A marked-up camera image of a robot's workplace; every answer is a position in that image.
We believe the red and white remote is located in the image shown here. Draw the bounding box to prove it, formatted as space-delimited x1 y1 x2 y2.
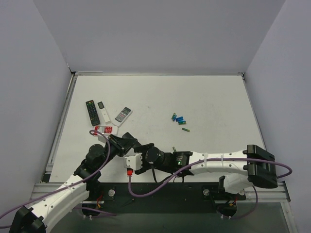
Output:
94 125 118 135

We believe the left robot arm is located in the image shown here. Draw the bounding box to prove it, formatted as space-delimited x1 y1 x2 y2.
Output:
9 133 139 233

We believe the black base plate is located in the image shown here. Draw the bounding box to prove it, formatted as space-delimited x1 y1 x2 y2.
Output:
77 182 246 217

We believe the slim black remote control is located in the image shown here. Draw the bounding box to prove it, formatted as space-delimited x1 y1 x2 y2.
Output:
122 132 141 147

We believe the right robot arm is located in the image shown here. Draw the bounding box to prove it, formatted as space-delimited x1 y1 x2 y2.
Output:
134 144 277 194

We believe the black multi-button remote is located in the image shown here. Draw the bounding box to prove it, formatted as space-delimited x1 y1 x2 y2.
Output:
86 100 100 126

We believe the slim white remote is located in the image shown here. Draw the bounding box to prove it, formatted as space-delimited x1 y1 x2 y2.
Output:
97 101 110 123

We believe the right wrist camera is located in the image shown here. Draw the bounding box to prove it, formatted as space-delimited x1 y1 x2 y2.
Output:
123 153 142 177

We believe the grey and white remote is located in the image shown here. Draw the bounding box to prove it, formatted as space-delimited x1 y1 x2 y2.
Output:
114 107 133 127

